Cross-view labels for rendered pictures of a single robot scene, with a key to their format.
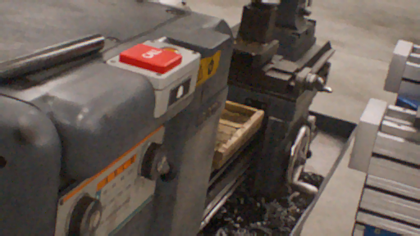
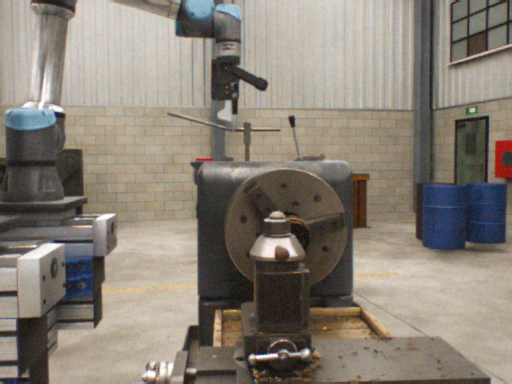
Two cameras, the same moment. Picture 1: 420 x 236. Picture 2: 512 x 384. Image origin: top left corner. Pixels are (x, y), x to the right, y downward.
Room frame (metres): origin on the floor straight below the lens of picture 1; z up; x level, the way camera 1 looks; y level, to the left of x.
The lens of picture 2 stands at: (2.69, -0.35, 1.26)
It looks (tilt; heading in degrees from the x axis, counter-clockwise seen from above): 3 degrees down; 161
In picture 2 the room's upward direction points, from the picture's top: straight up
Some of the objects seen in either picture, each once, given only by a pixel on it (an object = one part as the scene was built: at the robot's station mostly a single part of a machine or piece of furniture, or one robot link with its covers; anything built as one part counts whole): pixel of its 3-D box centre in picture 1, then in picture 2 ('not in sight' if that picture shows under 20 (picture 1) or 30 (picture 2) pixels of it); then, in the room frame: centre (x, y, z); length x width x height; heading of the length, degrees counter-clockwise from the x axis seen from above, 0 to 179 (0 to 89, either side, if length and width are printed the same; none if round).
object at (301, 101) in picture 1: (225, 72); not in sight; (2.08, -0.02, 0.90); 0.47 x 0.30 x 0.06; 74
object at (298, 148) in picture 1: (292, 147); not in sight; (2.01, -0.23, 0.75); 0.27 x 0.10 x 0.23; 164
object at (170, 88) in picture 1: (152, 76); not in sight; (0.97, 0.08, 1.23); 0.13 x 0.08 x 0.05; 164
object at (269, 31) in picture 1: (257, 20); (280, 290); (2.01, -0.07, 1.07); 0.07 x 0.07 x 0.10; 74
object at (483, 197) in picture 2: not in sight; (485, 212); (-3.56, 5.61, 0.44); 0.59 x 0.59 x 0.88
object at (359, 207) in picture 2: not in sight; (342, 198); (-6.37, 4.72, 0.50); 1.61 x 0.44 x 1.00; 174
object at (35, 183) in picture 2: not in sight; (31, 180); (1.29, -0.45, 1.21); 0.15 x 0.15 x 0.10
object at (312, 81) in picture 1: (319, 84); (149, 377); (1.96, -0.26, 0.95); 0.07 x 0.04 x 0.04; 74
